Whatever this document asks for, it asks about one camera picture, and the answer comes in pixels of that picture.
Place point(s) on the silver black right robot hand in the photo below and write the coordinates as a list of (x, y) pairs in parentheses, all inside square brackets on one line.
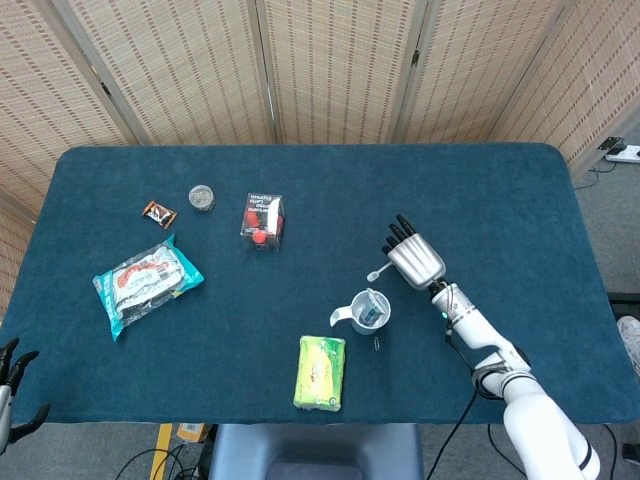
[(417, 262)]

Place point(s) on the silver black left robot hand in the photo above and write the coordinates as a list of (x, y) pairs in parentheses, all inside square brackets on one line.
[(6, 410)]

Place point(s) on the white toothbrush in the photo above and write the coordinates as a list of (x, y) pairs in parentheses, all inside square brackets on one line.
[(372, 274)]

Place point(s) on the blue white toothpaste tube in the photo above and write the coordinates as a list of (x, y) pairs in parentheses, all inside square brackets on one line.
[(371, 307)]

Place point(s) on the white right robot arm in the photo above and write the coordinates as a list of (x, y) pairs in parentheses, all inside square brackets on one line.
[(535, 415)]

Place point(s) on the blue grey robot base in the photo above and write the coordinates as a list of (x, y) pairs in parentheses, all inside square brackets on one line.
[(315, 450)]

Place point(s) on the dark blue tablecloth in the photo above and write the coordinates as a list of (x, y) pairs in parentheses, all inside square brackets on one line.
[(450, 175)]

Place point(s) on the green yellow tissue pack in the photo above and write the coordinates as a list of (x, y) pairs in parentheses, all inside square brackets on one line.
[(320, 372)]

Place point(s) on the clear box with red bottles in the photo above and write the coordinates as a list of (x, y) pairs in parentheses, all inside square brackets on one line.
[(262, 220)]

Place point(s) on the teal silver snack package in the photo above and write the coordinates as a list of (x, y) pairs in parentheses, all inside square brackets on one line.
[(145, 285)]

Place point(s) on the yellow cardboard box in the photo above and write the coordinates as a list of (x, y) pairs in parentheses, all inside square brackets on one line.
[(192, 432)]

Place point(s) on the black table foot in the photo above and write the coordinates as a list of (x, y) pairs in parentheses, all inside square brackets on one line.
[(625, 297)]

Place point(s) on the woven folding screen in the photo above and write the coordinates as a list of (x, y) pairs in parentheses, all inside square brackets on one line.
[(325, 70)]

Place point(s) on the white sneaker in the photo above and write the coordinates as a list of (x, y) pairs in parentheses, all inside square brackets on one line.
[(631, 335)]

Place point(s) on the black power adapter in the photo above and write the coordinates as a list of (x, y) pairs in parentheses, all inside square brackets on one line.
[(612, 144)]

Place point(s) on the white power strip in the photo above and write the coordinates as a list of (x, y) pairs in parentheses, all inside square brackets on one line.
[(627, 154)]

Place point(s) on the brown candy wrapper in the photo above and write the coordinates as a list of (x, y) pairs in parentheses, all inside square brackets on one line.
[(159, 213)]

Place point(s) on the black floor box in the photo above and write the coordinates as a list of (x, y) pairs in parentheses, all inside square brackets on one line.
[(631, 452)]

